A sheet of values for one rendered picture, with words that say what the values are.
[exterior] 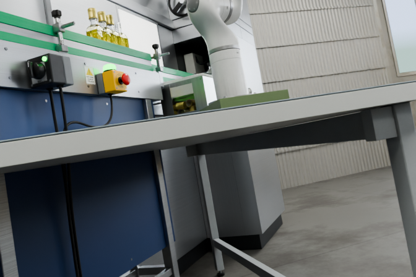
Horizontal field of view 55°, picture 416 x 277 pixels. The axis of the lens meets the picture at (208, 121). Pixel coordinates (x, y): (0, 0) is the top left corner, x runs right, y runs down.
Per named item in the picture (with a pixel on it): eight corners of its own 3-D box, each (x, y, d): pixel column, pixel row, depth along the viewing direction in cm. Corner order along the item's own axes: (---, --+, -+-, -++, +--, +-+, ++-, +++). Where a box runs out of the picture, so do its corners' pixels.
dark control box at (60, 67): (52, 92, 112) (48, 63, 113) (75, 86, 109) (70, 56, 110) (30, 90, 105) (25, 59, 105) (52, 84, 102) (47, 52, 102)
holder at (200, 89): (171, 122, 196) (165, 91, 197) (221, 111, 186) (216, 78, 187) (153, 122, 180) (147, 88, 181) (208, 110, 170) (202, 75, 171)
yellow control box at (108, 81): (111, 96, 138) (108, 76, 138) (129, 92, 135) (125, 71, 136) (98, 96, 131) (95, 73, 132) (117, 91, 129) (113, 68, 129)
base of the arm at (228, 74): (244, 103, 159) (236, 59, 160) (268, 93, 141) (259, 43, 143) (200, 109, 151) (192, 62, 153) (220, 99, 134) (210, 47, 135)
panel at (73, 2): (162, 78, 242) (153, 23, 244) (166, 76, 241) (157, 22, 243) (52, 57, 159) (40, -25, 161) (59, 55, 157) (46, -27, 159)
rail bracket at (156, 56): (140, 77, 181) (136, 51, 182) (173, 68, 175) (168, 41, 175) (137, 76, 178) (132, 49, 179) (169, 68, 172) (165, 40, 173)
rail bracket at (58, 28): (64, 55, 122) (57, 13, 123) (82, 49, 119) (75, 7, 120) (54, 53, 119) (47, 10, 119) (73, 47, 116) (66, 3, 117)
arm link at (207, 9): (247, 49, 148) (234, -13, 149) (212, 46, 135) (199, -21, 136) (223, 58, 156) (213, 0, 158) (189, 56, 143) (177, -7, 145)
